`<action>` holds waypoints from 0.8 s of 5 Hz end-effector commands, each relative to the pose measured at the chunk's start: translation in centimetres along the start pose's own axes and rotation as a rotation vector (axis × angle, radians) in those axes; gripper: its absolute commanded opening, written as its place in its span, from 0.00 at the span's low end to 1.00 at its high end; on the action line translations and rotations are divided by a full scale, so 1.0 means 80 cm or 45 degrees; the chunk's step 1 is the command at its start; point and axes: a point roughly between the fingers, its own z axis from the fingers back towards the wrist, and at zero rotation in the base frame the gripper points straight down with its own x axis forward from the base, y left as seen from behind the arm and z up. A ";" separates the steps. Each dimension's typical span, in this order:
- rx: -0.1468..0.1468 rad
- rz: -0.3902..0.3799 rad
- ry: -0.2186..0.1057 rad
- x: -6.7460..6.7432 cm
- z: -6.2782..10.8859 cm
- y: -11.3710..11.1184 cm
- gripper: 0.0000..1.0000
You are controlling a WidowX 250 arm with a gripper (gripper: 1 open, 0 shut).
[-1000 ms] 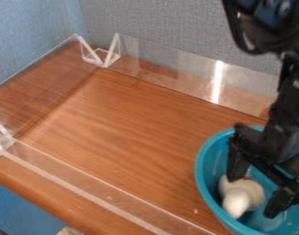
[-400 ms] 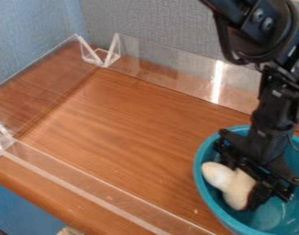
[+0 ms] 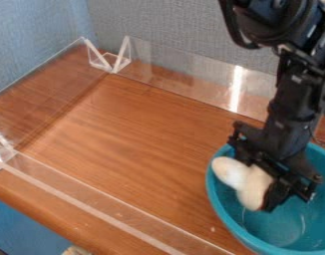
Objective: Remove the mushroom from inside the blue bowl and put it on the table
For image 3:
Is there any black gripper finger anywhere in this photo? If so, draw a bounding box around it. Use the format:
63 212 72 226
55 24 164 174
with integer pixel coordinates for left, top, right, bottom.
261 179 293 212

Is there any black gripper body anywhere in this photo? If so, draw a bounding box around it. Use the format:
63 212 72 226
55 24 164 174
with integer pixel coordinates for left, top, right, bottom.
228 52 325 201

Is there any white brown toy mushroom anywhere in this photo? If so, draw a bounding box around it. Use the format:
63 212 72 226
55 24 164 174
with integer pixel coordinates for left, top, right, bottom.
210 156 273 211

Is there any blue plastic bowl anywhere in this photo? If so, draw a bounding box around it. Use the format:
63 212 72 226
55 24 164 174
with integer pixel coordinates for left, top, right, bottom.
204 143 325 255

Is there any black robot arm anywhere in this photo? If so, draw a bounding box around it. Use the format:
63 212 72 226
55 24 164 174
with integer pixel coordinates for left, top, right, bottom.
218 0 325 212

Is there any clear acrylic back barrier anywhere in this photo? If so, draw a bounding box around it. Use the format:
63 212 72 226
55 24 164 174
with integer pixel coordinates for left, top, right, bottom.
83 35 325 143

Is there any clear acrylic front barrier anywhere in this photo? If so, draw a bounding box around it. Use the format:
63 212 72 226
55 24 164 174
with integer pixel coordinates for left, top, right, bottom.
0 133 232 255

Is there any black cable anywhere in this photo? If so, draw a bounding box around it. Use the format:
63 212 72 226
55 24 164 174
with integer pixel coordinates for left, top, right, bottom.
309 113 325 148

